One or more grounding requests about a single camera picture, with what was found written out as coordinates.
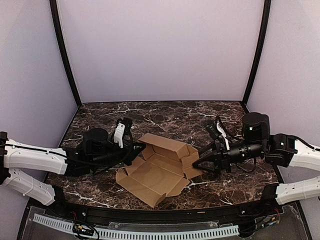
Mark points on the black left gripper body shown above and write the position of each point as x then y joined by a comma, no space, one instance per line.
127,153

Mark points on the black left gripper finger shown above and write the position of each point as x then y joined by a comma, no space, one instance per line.
135,153
138,145

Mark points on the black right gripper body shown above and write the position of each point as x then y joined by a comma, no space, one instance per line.
224,155

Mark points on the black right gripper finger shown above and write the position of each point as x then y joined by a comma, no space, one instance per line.
206,154
207,168

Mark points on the brown cardboard paper box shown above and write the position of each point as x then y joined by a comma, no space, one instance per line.
165,169

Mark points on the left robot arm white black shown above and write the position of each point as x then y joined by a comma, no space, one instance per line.
97,151

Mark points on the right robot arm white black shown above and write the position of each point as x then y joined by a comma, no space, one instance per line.
257,142

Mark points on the right small circuit board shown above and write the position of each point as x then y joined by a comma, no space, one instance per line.
270,221

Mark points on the small green circuit board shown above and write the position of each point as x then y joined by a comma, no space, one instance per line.
82,230

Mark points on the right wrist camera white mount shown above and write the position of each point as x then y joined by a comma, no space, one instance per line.
217,131

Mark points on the black front table rail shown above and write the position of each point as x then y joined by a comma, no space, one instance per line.
239,213

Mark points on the white slotted cable duct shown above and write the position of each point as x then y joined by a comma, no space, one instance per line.
134,231

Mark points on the black right frame post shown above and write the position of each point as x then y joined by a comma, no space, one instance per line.
258,52

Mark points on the black frame post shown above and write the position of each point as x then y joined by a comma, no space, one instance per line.
258,52
63,51

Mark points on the black left frame post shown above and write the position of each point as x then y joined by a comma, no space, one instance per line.
63,51

